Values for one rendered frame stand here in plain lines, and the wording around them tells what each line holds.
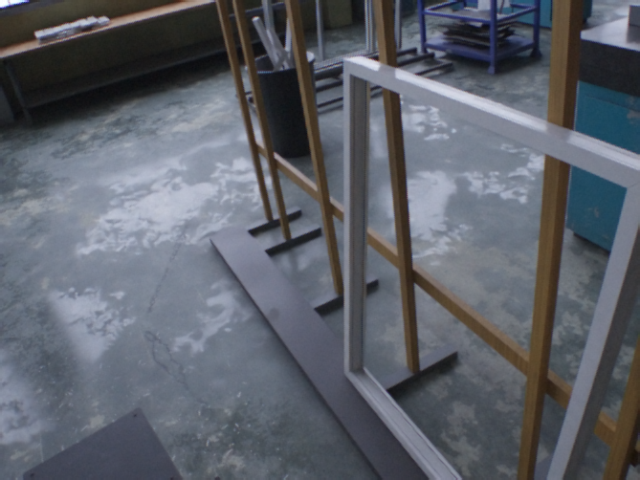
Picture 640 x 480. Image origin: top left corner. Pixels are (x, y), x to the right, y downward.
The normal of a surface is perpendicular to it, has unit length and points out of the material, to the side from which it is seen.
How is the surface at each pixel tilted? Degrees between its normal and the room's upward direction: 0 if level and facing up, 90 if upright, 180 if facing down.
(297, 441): 0
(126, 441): 0
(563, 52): 90
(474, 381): 0
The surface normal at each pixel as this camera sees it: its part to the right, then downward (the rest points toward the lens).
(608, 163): -0.89, 0.24
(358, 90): 0.47, 0.41
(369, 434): -0.15, -0.84
